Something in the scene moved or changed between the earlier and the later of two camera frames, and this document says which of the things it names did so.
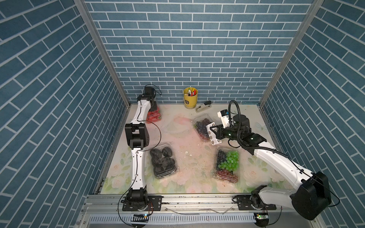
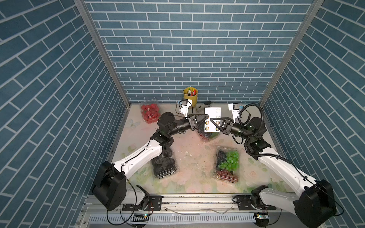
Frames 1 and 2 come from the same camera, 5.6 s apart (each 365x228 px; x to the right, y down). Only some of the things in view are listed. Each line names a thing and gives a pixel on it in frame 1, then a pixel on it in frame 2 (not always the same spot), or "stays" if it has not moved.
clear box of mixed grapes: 227,166 stays
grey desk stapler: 206,105 stays
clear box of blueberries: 199,124 stays
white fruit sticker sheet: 212,136 → 213,112
